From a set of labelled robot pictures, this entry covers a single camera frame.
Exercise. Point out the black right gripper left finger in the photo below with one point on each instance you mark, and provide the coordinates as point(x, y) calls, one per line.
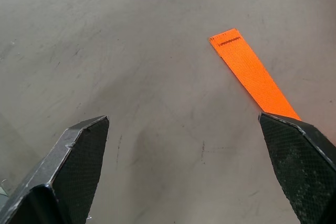
point(65, 171)

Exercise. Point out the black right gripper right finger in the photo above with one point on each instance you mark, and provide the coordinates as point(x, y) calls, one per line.
point(302, 161)

